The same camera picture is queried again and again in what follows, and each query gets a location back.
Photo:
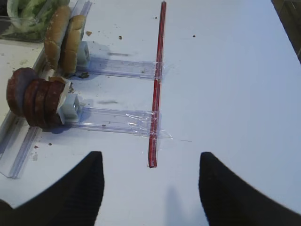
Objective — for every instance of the clear rail under patties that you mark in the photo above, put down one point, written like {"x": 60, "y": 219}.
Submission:
{"x": 140, "y": 123}

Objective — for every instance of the green lettuce leaves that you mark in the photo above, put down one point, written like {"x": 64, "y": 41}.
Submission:
{"x": 30, "y": 16}

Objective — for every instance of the red plastic strip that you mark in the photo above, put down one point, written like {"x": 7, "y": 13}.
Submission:
{"x": 157, "y": 82}

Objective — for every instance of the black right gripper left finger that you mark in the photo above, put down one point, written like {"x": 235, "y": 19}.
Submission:
{"x": 74, "y": 200}

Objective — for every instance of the front sesame bun top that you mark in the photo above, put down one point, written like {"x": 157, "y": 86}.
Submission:
{"x": 55, "y": 34}

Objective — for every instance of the clear plastic lettuce box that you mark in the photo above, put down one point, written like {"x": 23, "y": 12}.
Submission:
{"x": 5, "y": 22}

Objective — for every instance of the rear bun top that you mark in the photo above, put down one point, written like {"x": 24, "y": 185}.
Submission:
{"x": 71, "y": 42}

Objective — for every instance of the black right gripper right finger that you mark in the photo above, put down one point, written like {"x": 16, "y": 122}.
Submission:
{"x": 228, "y": 200}

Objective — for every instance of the white pusher block buns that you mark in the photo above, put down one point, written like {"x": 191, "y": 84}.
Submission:
{"x": 83, "y": 55}

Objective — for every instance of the clear rail under buns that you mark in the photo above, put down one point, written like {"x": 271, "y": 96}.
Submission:
{"x": 118, "y": 68}

